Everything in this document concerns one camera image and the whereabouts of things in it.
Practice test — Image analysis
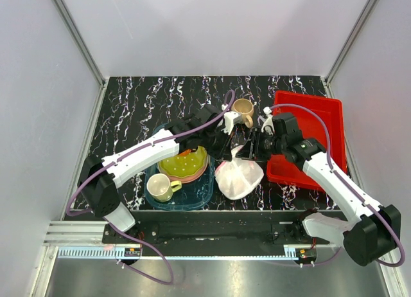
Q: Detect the teal transparent tray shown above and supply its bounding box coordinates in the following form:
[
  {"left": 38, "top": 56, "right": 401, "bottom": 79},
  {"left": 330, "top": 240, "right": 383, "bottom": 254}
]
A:
[{"left": 144, "top": 123, "right": 215, "bottom": 212}]

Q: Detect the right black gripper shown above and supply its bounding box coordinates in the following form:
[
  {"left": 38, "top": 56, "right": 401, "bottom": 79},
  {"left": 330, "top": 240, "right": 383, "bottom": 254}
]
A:
[{"left": 235, "top": 127, "right": 286, "bottom": 163}]

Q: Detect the orange cup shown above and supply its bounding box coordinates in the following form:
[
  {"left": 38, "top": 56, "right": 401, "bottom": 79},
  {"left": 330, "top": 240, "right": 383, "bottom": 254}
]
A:
[{"left": 179, "top": 149, "right": 192, "bottom": 156}]

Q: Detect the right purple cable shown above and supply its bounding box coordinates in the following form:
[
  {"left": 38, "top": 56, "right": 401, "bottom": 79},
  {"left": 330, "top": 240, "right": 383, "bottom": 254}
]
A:
[{"left": 268, "top": 103, "right": 406, "bottom": 268}]

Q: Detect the pink plate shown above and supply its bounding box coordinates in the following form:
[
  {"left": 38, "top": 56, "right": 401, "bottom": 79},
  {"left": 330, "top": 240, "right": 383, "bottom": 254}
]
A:
[{"left": 157, "top": 164, "right": 208, "bottom": 184}]

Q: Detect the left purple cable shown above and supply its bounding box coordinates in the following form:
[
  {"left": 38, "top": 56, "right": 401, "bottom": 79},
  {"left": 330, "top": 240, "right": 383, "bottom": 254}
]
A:
[{"left": 66, "top": 89, "right": 235, "bottom": 285}]

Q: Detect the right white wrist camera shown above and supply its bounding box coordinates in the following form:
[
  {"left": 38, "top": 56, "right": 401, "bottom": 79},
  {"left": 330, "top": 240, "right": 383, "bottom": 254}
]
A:
[{"left": 261, "top": 107, "right": 274, "bottom": 136}]

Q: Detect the purple cable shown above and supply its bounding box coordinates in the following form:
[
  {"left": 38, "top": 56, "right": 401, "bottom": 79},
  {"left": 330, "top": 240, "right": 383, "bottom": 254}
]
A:
[
  {"left": 66, "top": 89, "right": 235, "bottom": 285},
  {"left": 268, "top": 103, "right": 406, "bottom": 268}
]

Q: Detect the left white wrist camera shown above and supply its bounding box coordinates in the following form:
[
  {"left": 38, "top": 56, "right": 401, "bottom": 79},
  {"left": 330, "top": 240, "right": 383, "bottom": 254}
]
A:
[{"left": 222, "top": 111, "right": 242, "bottom": 134}]

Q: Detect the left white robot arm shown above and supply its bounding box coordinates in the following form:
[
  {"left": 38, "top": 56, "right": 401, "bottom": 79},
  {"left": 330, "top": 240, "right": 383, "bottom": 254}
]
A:
[{"left": 75, "top": 105, "right": 241, "bottom": 243}]

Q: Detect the yellow-green dotted plate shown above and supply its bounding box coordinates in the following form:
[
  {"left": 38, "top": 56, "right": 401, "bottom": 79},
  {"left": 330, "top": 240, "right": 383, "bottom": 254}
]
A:
[{"left": 158, "top": 146, "right": 208, "bottom": 168}]

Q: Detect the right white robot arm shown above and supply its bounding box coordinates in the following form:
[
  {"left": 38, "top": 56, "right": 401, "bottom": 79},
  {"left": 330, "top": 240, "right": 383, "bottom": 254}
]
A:
[{"left": 236, "top": 112, "right": 405, "bottom": 267}]

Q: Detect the beige ceramic mug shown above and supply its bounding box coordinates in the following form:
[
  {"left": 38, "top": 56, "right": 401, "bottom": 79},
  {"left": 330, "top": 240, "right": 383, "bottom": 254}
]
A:
[{"left": 231, "top": 98, "right": 254, "bottom": 129}]

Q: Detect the pale yellow mug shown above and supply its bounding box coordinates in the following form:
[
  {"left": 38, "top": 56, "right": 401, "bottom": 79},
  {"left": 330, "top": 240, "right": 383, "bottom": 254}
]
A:
[{"left": 146, "top": 174, "right": 182, "bottom": 203}]

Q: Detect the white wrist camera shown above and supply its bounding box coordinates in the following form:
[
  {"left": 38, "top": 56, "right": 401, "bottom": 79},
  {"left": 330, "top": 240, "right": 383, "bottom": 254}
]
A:
[
  {"left": 261, "top": 107, "right": 274, "bottom": 136},
  {"left": 222, "top": 111, "right": 242, "bottom": 134}
]

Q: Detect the red plastic bin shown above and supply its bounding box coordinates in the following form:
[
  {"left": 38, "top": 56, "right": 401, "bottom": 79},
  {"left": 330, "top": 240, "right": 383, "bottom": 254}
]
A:
[{"left": 266, "top": 91, "right": 347, "bottom": 191}]

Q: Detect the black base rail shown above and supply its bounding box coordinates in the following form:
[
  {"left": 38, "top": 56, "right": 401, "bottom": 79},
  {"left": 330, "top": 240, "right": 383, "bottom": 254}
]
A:
[{"left": 102, "top": 210, "right": 329, "bottom": 258}]

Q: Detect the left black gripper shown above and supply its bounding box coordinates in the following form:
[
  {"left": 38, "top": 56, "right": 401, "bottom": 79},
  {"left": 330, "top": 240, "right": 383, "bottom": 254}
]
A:
[{"left": 200, "top": 126, "right": 234, "bottom": 162}]

